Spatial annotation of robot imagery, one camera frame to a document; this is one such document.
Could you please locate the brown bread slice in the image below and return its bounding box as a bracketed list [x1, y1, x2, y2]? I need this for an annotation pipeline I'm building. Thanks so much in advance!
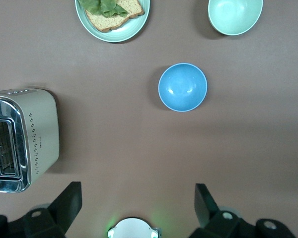
[84, 0, 145, 33]

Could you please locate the green lettuce leaf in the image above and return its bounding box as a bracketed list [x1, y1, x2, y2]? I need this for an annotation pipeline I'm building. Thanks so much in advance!
[77, 0, 129, 17]

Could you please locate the beige chrome toaster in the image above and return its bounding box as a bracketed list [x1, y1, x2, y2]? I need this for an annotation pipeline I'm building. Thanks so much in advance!
[0, 79, 60, 193]

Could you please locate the blue bowl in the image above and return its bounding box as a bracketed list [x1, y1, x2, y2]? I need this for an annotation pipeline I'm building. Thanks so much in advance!
[158, 62, 208, 113]

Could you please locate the pale mint green bowl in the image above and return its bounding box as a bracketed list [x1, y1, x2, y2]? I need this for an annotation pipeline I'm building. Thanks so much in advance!
[208, 0, 264, 36]

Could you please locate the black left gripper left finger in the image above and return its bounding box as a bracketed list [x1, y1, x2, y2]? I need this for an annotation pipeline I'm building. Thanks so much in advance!
[22, 181, 83, 238]

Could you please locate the light green plate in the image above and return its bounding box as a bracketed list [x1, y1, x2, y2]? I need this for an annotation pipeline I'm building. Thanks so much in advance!
[74, 0, 151, 43]

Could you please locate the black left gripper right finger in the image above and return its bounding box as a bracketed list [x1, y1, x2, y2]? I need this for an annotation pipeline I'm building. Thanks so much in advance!
[188, 183, 258, 238]

